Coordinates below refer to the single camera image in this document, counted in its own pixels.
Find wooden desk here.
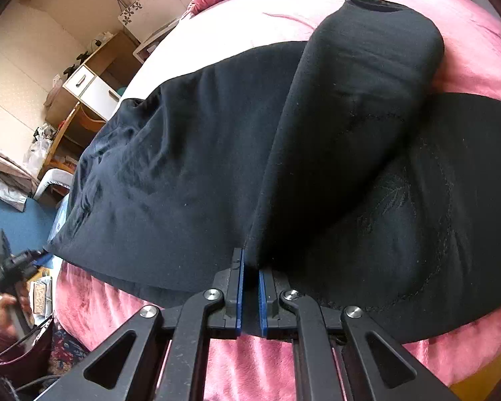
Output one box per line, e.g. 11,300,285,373
46,29,143,168

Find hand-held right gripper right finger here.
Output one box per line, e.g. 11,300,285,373
258,268,460,401

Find white drawer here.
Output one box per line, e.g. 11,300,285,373
81,77,122,122
62,65,96,99

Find clear plastic bag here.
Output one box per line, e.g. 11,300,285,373
23,134,53,168

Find blue floor mat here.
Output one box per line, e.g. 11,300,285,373
0,195,60,269

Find person's left forearm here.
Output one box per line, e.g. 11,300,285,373
0,315,55,385

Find black pants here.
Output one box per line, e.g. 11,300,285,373
46,0,501,345

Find white frame shelf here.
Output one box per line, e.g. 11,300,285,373
133,20,181,62

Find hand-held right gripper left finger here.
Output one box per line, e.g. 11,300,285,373
35,247,245,401

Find white plastic stool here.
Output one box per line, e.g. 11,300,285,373
33,167,73,201

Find wooden chair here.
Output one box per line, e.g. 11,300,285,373
46,104,107,168

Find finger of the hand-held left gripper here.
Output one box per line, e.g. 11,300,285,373
23,249,53,269

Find pink fleece blanket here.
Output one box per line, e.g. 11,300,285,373
54,0,501,401

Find person's left hand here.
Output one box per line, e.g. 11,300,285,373
0,294,34,322

